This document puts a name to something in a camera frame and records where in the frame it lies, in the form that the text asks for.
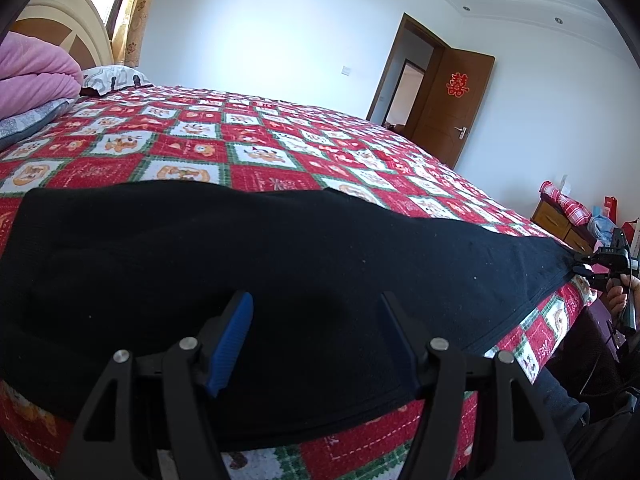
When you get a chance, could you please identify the brown wooden door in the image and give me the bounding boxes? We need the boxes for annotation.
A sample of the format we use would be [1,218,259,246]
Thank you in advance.
[412,49,495,169]

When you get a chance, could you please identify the pink folded quilt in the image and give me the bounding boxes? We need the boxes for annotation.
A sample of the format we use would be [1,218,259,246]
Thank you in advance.
[0,32,84,119]

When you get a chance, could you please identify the grey patterned pillow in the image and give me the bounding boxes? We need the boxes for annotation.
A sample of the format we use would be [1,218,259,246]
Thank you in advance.
[0,99,77,151]

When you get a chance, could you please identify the person right hand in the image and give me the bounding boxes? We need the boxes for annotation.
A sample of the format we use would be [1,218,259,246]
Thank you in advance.
[600,274,640,318]

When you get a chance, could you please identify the red cartoon patchwork bedspread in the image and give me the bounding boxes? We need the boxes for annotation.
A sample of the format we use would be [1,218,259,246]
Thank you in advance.
[1,87,596,479]

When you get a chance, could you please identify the white patterned pillow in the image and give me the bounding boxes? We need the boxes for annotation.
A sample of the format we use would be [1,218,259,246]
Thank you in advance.
[81,65,152,96]

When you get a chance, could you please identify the red door decoration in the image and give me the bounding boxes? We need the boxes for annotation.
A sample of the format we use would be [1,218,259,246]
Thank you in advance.
[446,72,470,99]

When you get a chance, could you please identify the beige wooden headboard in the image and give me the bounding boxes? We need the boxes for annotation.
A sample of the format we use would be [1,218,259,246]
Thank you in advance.
[10,0,114,70]

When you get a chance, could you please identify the yellow curtain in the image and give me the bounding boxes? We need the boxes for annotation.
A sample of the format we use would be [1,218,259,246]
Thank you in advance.
[112,0,153,67]

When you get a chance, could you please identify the red checked cloth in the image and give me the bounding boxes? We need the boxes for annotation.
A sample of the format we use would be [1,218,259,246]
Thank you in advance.
[539,181,591,226]

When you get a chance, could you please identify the wooden bedside cabinet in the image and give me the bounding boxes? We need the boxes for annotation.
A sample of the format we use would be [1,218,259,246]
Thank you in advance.
[530,200,597,254]

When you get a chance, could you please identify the black pants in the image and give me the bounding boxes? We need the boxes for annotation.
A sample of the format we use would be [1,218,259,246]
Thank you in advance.
[1,181,574,451]

